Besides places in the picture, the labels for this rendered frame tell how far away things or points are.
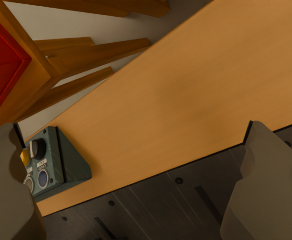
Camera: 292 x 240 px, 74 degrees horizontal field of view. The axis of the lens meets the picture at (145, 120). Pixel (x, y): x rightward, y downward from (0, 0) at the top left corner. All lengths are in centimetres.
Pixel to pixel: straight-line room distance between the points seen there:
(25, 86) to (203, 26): 36
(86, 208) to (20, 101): 26
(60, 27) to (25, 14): 25
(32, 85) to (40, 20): 105
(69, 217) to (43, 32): 122
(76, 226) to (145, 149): 24
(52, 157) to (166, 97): 16
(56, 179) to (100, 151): 6
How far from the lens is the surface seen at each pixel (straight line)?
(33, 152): 29
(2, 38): 43
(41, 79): 42
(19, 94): 48
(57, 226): 47
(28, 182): 31
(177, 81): 21
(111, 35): 121
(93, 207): 37
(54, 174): 27
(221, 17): 20
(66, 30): 136
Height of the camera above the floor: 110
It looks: 61 degrees down
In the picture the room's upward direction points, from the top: 147 degrees counter-clockwise
